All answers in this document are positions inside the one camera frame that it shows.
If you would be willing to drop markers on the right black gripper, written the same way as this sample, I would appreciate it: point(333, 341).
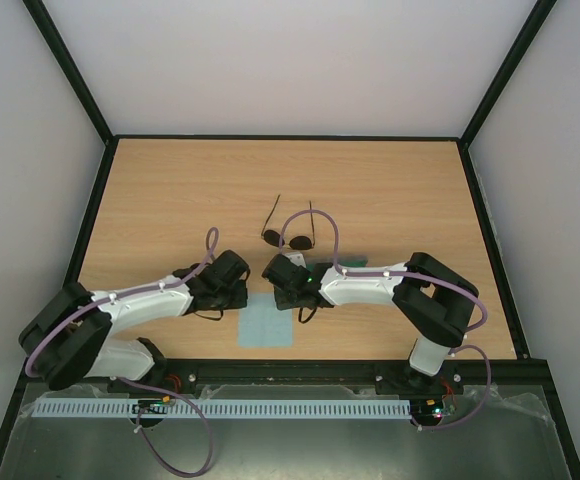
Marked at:
point(284, 299)

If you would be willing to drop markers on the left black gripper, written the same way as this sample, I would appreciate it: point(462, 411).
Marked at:
point(241, 298)

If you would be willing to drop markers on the light blue cleaning cloth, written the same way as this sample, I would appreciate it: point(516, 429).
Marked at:
point(262, 325)

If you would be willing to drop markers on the grey glasses case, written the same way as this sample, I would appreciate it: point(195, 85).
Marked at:
point(345, 261)

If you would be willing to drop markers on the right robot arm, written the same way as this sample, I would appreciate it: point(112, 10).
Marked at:
point(437, 301)

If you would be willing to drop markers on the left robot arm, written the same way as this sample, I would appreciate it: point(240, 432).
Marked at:
point(75, 336)

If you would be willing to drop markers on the black aluminium frame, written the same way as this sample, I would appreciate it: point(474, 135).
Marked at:
point(503, 77)

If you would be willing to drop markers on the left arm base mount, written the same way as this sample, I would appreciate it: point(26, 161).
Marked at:
point(178, 376)

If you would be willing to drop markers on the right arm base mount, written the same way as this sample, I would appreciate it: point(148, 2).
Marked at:
point(399, 378)

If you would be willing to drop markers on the light blue slotted cable duct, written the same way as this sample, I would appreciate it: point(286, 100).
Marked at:
point(109, 408)

